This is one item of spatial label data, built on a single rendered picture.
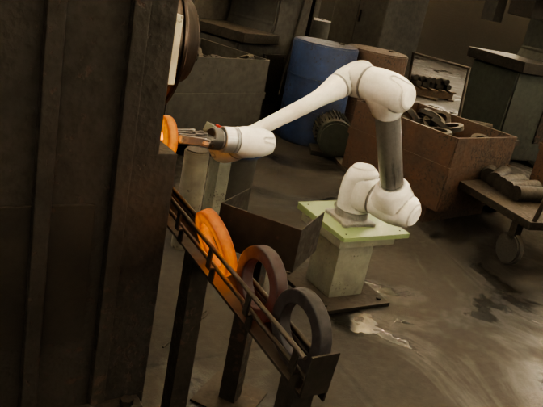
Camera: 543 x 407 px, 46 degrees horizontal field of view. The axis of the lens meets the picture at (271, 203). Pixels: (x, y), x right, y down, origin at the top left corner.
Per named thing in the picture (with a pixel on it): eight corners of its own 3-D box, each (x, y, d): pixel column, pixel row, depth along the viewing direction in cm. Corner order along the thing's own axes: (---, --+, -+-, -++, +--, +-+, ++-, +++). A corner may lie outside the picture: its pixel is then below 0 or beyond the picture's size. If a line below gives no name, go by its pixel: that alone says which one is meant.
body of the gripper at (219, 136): (223, 153, 214) (198, 152, 209) (212, 145, 220) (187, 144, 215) (228, 132, 212) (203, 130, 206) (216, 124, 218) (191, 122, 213)
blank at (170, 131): (172, 125, 195) (183, 126, 197) (153, 107, 207) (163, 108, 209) (162, 171, 201) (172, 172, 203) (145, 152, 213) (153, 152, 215)
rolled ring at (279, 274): (258, 230, 158) (246, 231, 157) (296, 274, 145) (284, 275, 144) (240, 290, 167) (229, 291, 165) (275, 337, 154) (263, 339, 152)
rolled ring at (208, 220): (233, 232, 157) (221, 237, 156) (240, 287, 168) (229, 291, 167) (202, 195, 170) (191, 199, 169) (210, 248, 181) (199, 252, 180)
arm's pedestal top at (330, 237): (352, 217, 325) (355, 210, 323) (393, 245, 300) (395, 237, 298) (300, 219, 308) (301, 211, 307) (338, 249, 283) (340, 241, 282)
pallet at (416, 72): (453, 102, 1001) (459, 81, 991) (410, 96, 969) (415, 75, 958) (411, 84, 1104) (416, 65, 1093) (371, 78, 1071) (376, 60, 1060)
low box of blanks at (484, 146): (492, 218, 473) (521, 132, 450) (431, 228, 426) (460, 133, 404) (398, 174, 537) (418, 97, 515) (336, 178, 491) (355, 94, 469)
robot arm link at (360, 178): (349, 199, 310) (360, 156, 302) (380, 213, 299) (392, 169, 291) (328, 203, 298) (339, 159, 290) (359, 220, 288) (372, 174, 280)
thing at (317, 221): (256, 432, 208) (301, 230, 184) (187, 400, 216) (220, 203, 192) (280, 400, 226) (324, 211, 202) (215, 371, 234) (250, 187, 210)
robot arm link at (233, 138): (225, 148, 224) (210, 147, 221) (231, 123, 221) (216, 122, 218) (237, 157, 217) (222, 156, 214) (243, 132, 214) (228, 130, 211)
